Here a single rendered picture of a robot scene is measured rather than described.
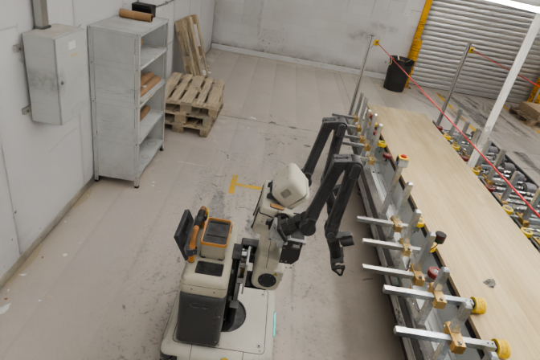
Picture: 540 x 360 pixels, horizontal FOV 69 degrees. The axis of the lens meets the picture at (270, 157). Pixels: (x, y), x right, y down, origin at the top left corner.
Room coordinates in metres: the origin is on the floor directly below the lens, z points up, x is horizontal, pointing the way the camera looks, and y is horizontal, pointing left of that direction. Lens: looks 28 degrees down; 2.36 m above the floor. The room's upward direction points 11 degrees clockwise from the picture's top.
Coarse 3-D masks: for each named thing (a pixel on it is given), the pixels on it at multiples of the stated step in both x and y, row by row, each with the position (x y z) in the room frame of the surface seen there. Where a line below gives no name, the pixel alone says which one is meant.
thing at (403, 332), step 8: (400, 328) 1.28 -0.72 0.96; (408, 328) 1.29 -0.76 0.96; (400, 336) 1.26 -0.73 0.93; (408, 336) 1.26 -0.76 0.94; (416, 336) 1.27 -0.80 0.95; (424, 336) 1.27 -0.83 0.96; (432, 336) 1.27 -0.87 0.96; (440, 336) 1.28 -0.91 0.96; (448, 336) 1.29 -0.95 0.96; (448, 344) 1.27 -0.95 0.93; (472, 344) 1.27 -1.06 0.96; (480, 344) 1.28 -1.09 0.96; (488, 344) 1.29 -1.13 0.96
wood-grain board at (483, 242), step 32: (384, 128) 3.95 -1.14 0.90; (416, 128) 4.14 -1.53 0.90; (416, 160) 3.29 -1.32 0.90; (448, 160) 3.43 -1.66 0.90; (416, 192) 2.69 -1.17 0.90; (448, 192) 2.79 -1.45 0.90; (480, 192) 2.89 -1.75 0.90; (448, 224) 2.31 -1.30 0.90; (480, 224) 2.39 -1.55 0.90; (512, 224) 2.47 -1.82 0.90; (448, 256) 1.95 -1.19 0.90; (480, 256) 2.01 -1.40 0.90; (512, 256) 2.08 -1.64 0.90; (480, 288) 1.72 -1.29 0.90; (512, 288) 1.77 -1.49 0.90; (480, 320) 1.48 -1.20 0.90; (512, 320) 1.53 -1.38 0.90; (512, 352) 1.32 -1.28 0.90
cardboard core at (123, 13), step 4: (120, 12) 3.82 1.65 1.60; (124, 12) 3.82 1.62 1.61; (128, 12) 3.83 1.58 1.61; (132, 12) 3.84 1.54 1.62; (136, 12) 3.84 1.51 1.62; (140, 12) 3.85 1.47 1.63; (120, 16) 3.83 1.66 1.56; (124, 16) 3.83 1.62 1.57; (128, 16) 3.83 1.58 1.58; (132, 16) 3.82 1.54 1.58; (136, 16) 3.83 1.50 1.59; (140, 16) 3.83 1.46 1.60; (144, 16) 3.83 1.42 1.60; (148, 16) 3.83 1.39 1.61; (152, 16) 3.90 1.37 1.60; (140, 20) 3.85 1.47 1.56; (144, 20) 3.84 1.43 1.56; (148, 20) 3.83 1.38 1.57; (152, 20) 3.89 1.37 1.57
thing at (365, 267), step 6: (366, 264) 1.79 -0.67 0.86; (366, 270) 1.76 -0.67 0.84; (372, 270) 1.76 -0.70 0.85; (378, 270) 1.76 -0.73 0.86; (384, 270) 1.77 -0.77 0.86; (390, 270) 1.78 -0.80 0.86; (396, 270) 1.79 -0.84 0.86; (396, 276) 1.77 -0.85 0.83; (402, 276) 1.77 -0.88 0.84; (408, 276) 1.77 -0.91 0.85; (426, 276) 1.78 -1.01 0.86
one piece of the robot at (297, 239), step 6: (294, 234) 1.71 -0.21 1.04; (300, 234) 1.72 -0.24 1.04; (288, 240) 1.64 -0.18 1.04; (294, 240) 1.66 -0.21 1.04; (300, 240) 1.66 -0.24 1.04; (276, 246) 1.65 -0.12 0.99; (282, 246) 1.65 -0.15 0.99; (288, 246) 1.64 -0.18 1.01; (294, 246) 1.64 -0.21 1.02; (300, 246) 1.65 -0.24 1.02; (282, 252) 1.64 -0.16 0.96; (288, 252) 1.64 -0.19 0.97; (294, 252) 1.64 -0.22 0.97; (300, 252) 1.65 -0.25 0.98; (282, 258) 1.64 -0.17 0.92; (288, 258) 1.64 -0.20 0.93; (294, 258) 1.64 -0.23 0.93
